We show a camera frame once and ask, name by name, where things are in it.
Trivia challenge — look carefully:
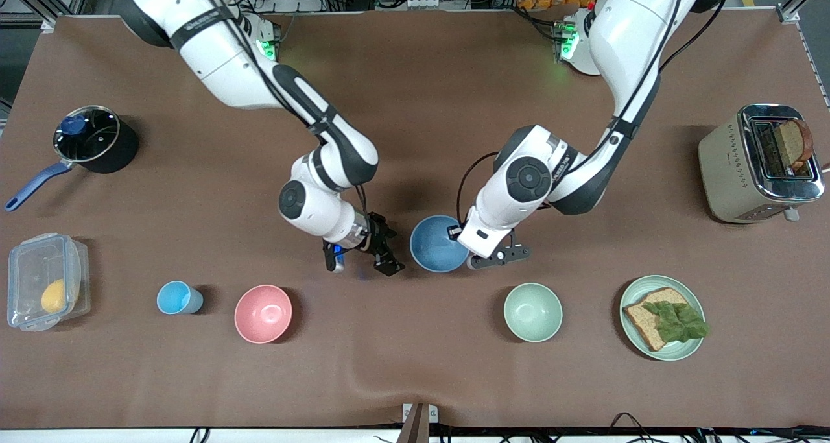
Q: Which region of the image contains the blue bowl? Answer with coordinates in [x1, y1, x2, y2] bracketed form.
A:
[409, 214, 469, 274]

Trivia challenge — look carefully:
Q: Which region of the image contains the pale green bowl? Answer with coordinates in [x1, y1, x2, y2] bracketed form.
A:
[503, 282, 564, 344]

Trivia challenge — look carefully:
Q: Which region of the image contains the pink bowl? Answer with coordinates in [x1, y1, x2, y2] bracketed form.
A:
[234, 284, 294, 345]

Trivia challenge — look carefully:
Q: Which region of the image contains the brown table cloth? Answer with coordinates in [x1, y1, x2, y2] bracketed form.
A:
[0, 8, 830, 431]

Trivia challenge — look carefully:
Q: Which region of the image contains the pale green plate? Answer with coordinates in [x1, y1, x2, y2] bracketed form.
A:
[619, 274, 707, 363]

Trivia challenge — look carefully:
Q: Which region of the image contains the light blue cup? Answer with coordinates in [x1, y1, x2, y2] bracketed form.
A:
[156, 280, 204, 316]

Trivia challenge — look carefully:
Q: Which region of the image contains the brown bread slice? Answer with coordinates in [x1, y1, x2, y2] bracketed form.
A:
[622, 287, 692, 353]

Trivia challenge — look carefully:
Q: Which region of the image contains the green lettuce leaf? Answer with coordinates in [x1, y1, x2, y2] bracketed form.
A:
[641, 300, 710, 344]

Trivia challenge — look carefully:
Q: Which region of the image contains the silver toaster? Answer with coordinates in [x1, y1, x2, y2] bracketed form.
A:
[698, 102, 826, 225]

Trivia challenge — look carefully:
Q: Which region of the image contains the glass pot lid blue knob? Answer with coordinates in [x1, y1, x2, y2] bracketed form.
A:
[53, 106, 122, 163]

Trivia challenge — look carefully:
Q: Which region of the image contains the yellow lemon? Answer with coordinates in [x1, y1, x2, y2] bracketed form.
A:
[41, 278, 67, 315]

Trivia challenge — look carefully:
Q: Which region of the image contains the clear plastic food container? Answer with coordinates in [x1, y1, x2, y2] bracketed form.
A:
[6, 232, 92, 333]

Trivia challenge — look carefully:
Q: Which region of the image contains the brown toast slice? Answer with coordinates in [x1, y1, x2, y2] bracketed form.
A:
[774, 118, 815, 171]

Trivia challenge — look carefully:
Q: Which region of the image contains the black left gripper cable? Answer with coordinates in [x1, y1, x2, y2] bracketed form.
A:
[456, 150, 501, 228]

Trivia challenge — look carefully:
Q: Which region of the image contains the metal table edge bracket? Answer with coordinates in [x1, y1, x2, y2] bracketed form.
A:
[401, 402, 440, 443]

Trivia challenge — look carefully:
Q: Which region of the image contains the black floor cable loop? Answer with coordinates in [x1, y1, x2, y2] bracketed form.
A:
[608, 411, 656, 431]

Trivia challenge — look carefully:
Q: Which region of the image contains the black pot blue handle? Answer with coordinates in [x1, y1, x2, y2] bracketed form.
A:
[5, 104, 139, 212]

